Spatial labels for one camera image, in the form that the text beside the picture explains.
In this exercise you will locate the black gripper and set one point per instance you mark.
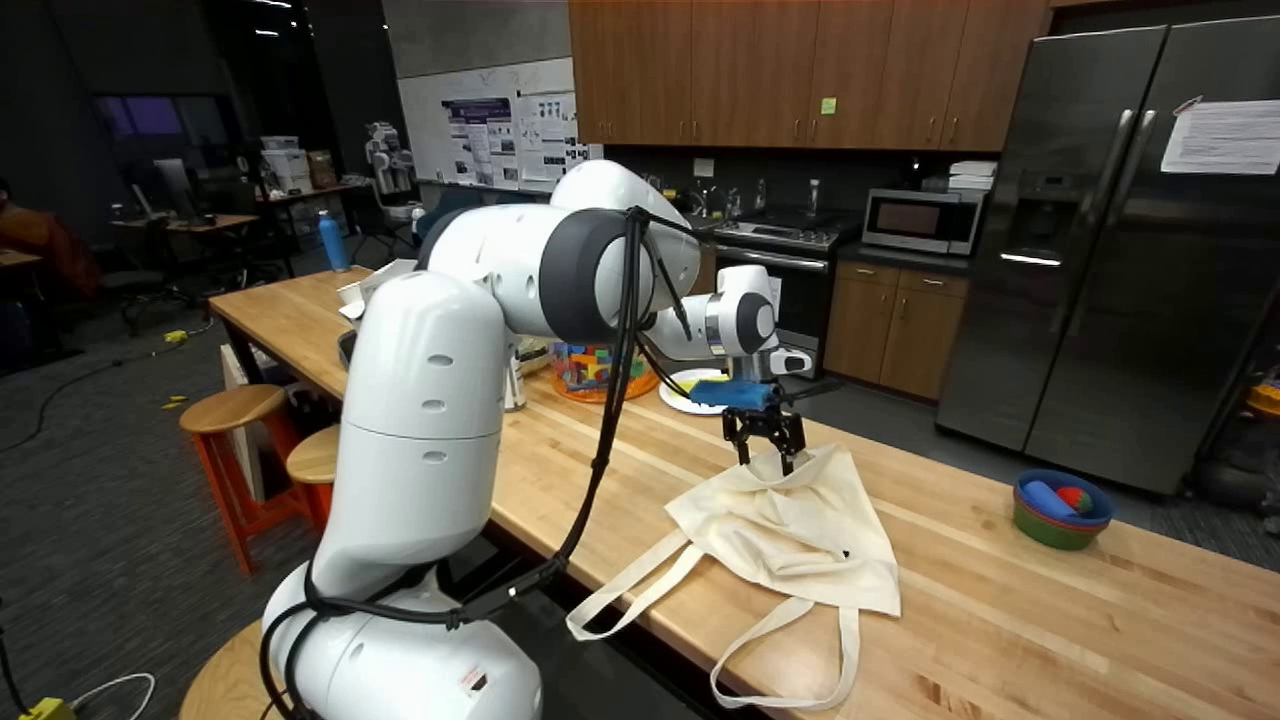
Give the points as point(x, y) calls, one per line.
point(778, 424)

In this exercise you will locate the cream canvas tote bag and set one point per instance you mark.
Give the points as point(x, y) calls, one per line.
point(811, 537)

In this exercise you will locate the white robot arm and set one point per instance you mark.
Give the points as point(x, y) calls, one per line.
point(365, 630)

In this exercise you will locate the white plate with yellow item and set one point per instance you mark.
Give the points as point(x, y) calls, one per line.
point(679, 389)

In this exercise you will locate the wooden lower cabinet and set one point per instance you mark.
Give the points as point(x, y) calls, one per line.
point(894, 325)

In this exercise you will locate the orange bowl of toys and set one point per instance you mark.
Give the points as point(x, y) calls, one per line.
point(584, 374)

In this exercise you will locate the black kitchen stove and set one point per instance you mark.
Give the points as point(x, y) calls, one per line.
point(802, 261)

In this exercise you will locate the silver microwave oven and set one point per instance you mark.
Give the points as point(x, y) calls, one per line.
point(923, 222)

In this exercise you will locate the colourful bowl with toys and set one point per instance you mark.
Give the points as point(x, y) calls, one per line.
point(1056, 510)

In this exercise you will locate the wooden upper cabinets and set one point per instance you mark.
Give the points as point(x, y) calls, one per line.
point(802, 73)

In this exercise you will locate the stainless steel refrigerator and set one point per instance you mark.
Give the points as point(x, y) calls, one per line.
point(1129, 250)

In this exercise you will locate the round wooden stool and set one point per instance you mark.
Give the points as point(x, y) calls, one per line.
point(312, 469)

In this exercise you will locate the blue water bottle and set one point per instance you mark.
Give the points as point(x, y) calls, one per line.
point(333, 240)

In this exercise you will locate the white wall poster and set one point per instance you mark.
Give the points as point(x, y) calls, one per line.
point(511, 127)

